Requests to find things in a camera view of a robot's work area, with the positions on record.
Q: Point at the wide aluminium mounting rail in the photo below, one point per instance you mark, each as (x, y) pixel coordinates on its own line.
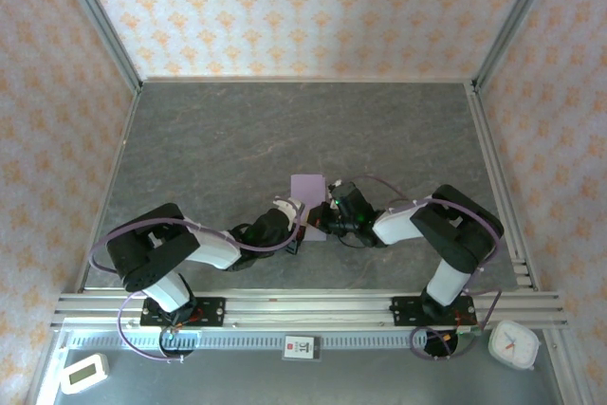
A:
(308, 305)

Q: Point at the white analog clock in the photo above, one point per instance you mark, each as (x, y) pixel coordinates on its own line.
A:
(514, 344)

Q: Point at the aluminium frame post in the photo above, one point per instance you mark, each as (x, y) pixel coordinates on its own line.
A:
(569, 372)
(45, 372)
(513, 21)
(101, 21)

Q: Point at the aluminium table side rail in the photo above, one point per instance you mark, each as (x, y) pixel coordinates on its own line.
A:
(110, 187)
(497, 177)

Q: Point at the aluminium table end rail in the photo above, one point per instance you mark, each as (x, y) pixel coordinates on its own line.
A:
(308, 79)

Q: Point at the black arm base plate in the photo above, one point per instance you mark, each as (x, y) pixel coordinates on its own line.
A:
(213, 312)
(403, 312)

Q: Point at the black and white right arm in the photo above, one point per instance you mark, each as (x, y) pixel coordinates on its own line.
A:
(455, 234)

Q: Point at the lavender cloth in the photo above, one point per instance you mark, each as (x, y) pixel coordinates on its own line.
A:
(308, 187)

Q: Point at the white digital timer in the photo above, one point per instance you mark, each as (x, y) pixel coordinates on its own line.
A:
(84, 374)

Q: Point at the grey metal sheet panel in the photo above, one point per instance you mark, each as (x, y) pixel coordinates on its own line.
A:
(237, 381)

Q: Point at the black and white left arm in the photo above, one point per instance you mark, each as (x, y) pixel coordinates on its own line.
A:
(152, 253)

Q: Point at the red and white label card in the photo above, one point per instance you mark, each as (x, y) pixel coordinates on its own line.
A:
(302, 348)

